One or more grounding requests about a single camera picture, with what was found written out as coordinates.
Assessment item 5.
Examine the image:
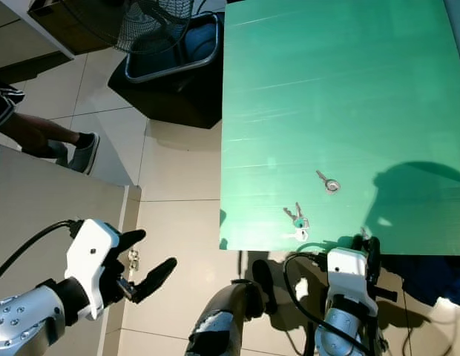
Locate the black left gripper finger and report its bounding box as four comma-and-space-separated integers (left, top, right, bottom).
115, 229, 147, 253
132, 257, 177, 303

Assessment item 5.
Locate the silver key with ring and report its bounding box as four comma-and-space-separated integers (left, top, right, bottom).
315, 170, 341, 194

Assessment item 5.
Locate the dark blue fabric bundle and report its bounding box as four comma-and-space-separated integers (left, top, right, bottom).
381, 254, 460, 309

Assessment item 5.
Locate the teal headed key bunch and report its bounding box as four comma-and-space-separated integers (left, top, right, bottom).
283, 202, 311, 243

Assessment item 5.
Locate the grey black robot leg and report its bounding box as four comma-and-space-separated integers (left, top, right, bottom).
185, 260, 277, 356

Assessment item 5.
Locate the grey slip-on shoe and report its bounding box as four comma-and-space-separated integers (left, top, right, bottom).
22, 141, 70, 168
69, 132, 102, 177

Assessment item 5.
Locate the person's bare leg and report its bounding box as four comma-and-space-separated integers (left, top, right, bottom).
0, 80, 90, 159

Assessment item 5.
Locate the green topped table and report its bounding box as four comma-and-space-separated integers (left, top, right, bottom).
218, 0, 460, 257

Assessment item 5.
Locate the white edged dark shelf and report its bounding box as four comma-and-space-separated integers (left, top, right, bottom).
0, 0, 90, 62

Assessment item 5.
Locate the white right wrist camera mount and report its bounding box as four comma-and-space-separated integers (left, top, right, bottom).
326, 248, 368, 299

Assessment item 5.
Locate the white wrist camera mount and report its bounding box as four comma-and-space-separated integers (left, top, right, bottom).
326, 248, 368, 299
67, 220, 121, 299

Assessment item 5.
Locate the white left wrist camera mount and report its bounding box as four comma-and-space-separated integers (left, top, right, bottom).
67, 220, 121, 299

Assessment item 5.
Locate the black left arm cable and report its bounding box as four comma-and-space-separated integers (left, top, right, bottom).
0, 220, 84, 289

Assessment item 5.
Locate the wire guard floor fan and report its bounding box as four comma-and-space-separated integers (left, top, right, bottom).
61, 0, 195, 54

